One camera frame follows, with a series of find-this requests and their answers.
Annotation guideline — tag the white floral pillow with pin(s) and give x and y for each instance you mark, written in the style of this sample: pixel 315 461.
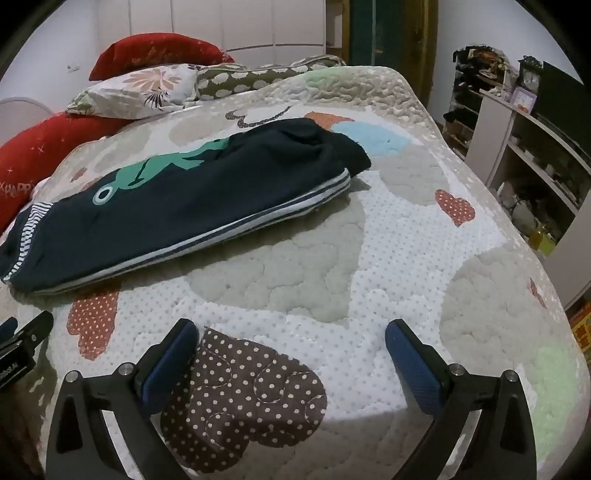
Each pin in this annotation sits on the white floral pillow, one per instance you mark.
pixel 134 90

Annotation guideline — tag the olive cloud print pillow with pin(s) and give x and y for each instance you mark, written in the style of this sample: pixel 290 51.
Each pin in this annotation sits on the olive cloud print pillow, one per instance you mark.
pixel 240 76

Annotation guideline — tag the green door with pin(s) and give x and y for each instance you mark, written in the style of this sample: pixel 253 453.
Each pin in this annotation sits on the green door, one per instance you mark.
pixel 383 27

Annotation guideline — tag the navy pants green dinosaur print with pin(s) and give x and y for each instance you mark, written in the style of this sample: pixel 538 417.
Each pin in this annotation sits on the navy pants green dinosaur print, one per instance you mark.
pixel 207 194

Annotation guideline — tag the black table clock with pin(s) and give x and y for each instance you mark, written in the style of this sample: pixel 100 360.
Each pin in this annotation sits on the black table clock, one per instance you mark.
pixel 529 76

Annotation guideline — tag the white wardrobe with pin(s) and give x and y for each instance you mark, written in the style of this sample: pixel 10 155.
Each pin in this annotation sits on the white wardrobe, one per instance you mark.
pixel 207 23

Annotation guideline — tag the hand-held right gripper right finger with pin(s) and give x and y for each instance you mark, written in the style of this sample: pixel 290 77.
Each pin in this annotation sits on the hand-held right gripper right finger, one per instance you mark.
pixel 415 364

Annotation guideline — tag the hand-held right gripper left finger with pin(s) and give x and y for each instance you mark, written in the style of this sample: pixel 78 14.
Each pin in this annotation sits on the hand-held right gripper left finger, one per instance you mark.
pixel 170 365

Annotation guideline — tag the black television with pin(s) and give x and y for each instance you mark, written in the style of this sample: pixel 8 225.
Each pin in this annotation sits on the black television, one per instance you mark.
pixel 563 101

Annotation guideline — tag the yellow cardboard box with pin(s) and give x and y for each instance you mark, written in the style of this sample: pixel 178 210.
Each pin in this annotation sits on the yellow cardboard box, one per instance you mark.
pixel 582 330

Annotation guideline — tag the yellow bottle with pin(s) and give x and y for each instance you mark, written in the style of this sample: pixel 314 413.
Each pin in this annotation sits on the yellow bottle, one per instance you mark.
pixel 539 239

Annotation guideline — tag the quilted heart patchwork bedspread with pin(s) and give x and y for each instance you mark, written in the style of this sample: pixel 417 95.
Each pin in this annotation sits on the quilted heart patchwork bedspread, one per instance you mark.
pixel 323 258

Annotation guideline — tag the white curved frame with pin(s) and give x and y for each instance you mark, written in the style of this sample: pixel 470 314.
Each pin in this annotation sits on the white curved frame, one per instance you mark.
pixel 21 99

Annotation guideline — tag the shoe rack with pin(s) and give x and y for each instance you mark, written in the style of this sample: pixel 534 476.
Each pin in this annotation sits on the shoe rack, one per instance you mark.
pixel 466 106

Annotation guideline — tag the red star print pillow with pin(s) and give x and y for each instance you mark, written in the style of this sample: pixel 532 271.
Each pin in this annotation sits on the red star print pillow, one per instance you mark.
pixel 152 50
pixel 32 152

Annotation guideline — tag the white shelf unit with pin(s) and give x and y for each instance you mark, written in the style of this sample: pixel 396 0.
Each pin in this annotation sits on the white shelf unit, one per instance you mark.
pixel 491 129

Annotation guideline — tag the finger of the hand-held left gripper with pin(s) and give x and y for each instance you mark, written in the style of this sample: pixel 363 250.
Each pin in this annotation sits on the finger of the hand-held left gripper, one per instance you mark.
pixel 6 330
pixel 34 327

